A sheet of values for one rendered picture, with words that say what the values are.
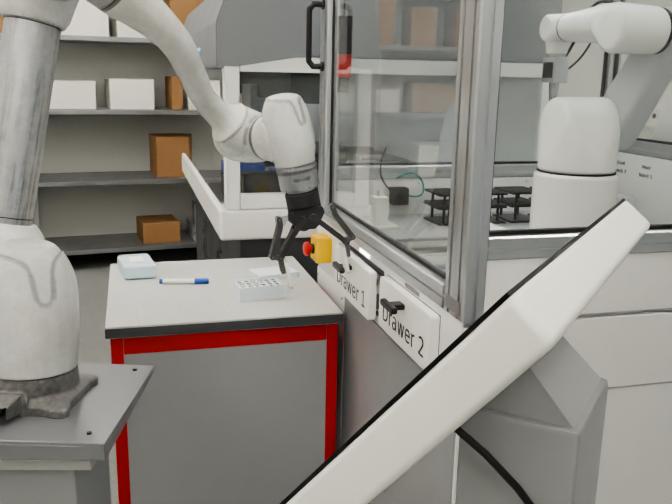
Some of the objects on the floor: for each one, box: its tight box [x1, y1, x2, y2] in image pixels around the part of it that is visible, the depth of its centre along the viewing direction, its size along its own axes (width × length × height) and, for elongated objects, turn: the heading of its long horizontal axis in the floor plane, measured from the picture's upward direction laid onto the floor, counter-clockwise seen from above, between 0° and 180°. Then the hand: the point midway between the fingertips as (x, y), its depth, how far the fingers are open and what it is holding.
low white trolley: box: [105, 256, 344, 504], centre depth 221 cm, size 58×62×76 cm
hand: (318, 274), depth 173 cm, fingers open, 13 cm apart
